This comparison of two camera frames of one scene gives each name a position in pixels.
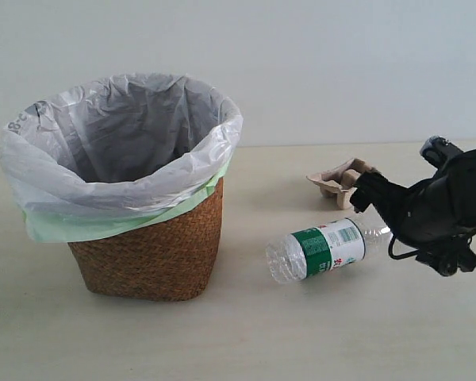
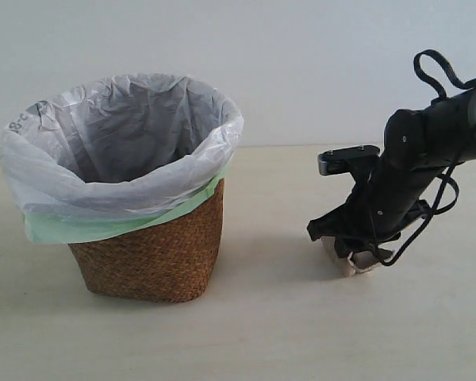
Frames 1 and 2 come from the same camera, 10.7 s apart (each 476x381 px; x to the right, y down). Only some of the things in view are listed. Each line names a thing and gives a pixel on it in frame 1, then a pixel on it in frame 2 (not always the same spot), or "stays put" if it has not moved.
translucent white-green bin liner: (95, 159) stays put
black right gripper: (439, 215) -> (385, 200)
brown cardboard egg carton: (337, 182) -> (355, 262)
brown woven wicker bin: (167, 259) stays put
